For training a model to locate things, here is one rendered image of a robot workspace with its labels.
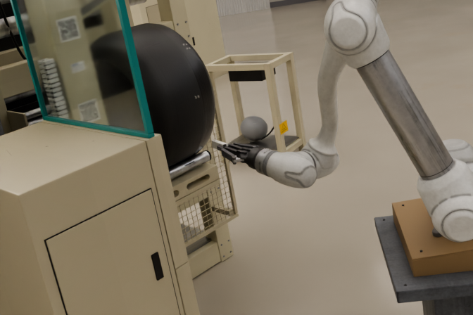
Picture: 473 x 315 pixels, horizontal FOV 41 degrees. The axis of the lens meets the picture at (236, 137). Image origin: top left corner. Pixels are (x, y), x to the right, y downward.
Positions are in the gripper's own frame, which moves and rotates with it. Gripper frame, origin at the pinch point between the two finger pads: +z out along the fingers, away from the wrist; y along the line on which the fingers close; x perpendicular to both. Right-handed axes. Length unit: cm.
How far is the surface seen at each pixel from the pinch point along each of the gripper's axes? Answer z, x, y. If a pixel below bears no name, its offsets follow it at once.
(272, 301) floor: 18, 104, -42
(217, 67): 182, 47, -171
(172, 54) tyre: 18.0, -32.2, 2.8
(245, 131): 167, 100, -181
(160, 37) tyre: 25.3, -37.0, 1.2
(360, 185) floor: 56, 109, -174
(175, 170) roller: 17.4, 11.9, 7.9
